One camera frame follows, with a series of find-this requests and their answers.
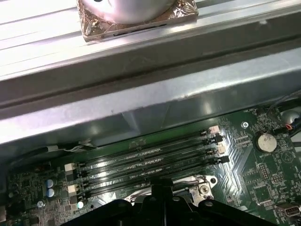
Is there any green motherboard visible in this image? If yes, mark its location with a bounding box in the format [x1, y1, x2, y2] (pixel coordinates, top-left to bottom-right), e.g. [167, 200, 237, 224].
[6, 108, 301, 226]

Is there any RAM slot with black latches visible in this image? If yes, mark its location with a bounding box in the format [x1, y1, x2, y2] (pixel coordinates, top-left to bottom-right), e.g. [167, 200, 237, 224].
[65, 134, 223, 183]
[70, 155, 230, 204]

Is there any multicoloured wire plug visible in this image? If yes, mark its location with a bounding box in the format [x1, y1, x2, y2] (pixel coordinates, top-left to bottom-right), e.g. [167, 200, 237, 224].
[274, 124, 301, 133]

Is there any black square chip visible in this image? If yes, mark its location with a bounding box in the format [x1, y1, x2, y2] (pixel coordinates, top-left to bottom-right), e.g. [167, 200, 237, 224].
[253, 186, 270, 205]

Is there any silver coin cell battery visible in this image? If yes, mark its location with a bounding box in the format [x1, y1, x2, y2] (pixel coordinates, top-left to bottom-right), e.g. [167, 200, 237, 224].
[257, 132, 277, 153]

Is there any internal USB port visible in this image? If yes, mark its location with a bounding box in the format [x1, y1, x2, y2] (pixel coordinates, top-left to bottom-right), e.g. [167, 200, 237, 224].
[277, 204, 300, 217]

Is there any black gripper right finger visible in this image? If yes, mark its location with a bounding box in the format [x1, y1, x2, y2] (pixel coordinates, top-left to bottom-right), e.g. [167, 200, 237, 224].
[162, 178, 279, 226]

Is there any RAM slot with white latches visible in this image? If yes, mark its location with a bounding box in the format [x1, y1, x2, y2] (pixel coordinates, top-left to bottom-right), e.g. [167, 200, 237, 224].
[64, 126, 220, 172]
[67, 145, 227, 194]

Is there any CPU socket metal frame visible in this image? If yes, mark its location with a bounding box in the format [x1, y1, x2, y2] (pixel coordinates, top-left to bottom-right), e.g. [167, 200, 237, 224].
[122, 174, 218, 205]

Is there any thin white wire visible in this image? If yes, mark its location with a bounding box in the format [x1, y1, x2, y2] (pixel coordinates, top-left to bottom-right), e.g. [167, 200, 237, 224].
[44, 138, 98, 153]

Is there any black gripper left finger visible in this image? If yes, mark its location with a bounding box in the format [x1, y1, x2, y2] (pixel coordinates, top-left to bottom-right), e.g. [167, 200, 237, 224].
[62, 178, 166, 226]

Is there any grey wire black plug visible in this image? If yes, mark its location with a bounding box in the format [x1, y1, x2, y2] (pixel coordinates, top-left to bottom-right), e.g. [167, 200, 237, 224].
[255, 90, 301, 118]

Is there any square brown base plate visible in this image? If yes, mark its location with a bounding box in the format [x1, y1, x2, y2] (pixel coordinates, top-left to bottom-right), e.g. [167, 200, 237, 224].
[79, 0, 198, 44]

